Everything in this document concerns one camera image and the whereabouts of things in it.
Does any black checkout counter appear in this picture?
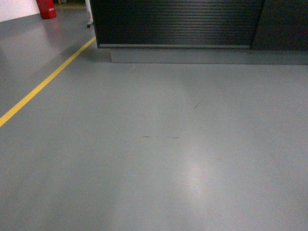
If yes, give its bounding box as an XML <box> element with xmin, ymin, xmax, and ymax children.
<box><xmin>90</xmin><ymin>0</ymin><xmax>308</xmax><ymax>65</ymax></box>

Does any white pole with caster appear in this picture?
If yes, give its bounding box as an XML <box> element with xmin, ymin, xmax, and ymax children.
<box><xmin>85</xmin><ymin>0</ymin><xmax>93</xmax><ymax>28</ymax></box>

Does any red fire extinguisher box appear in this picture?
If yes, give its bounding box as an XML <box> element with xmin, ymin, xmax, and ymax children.
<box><xmin>36</xmin><ymin>0</ymin><xmax>57</xmax><ymax>19</ymax></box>

